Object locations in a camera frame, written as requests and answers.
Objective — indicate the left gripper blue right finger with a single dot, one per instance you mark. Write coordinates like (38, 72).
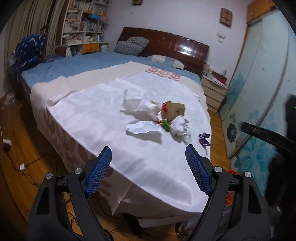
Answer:
(200, 168)

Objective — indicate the white paper ball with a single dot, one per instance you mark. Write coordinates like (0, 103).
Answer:
(179, 126)

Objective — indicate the white and blue pillow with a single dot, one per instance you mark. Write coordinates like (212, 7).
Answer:
(167, 61)

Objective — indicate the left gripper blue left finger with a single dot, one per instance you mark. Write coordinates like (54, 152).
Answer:
(96, 169)

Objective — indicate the cream bedside drawer cabinet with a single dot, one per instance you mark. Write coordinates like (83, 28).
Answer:
(214, 92)

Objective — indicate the grey plaid pillow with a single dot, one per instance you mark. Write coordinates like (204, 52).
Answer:
(133, 46)

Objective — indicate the white power adapter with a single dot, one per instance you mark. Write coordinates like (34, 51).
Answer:
(7, 142)

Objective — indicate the white woven bed cloth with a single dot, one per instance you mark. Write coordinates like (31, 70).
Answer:
(95, 118)

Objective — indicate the white deer wall hook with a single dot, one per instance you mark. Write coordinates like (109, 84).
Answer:
(220, 37)

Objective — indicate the torn brown cardboard piece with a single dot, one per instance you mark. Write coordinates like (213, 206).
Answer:
(174, 110)

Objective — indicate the green fuzzy scrap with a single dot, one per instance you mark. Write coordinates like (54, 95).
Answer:
(165, 125)

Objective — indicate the red plastic trash basket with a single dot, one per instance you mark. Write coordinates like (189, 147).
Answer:
(230, 193)

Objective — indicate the red snack wrapper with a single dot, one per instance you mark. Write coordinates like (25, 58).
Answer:
(162, 114)

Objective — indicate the striped beige curtain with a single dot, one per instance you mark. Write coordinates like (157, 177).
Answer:
(28, 19)

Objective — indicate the brown framed wall picture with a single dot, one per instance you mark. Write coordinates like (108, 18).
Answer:
(226, 17)

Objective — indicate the dark red wooden headboard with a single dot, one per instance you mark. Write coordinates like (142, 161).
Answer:
(191, 53)

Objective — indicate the blue flower sliding door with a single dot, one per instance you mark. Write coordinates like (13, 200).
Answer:
(261, 85)

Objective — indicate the large white paper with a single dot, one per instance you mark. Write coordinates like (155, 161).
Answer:
(137, 103)

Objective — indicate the white bookshelf with books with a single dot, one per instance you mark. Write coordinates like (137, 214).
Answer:
(81, 28)

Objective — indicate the purple candy wrapper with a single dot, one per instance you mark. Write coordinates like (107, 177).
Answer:
(203, 139)

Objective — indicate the navy star pattern bedding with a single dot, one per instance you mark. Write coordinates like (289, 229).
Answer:
(28, 52)

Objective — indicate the blue bed sheet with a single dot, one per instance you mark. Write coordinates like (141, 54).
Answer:
(69, 66)

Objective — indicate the beige leaf pattern blanket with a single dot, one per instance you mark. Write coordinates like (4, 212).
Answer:
(121, 194)

